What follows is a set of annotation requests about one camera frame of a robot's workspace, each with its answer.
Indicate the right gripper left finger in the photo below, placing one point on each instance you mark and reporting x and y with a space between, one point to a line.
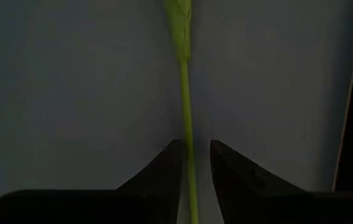
132 205

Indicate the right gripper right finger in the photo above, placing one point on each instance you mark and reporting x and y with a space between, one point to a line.
257 199

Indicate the white artificial tulip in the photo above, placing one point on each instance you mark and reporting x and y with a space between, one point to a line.
186 93

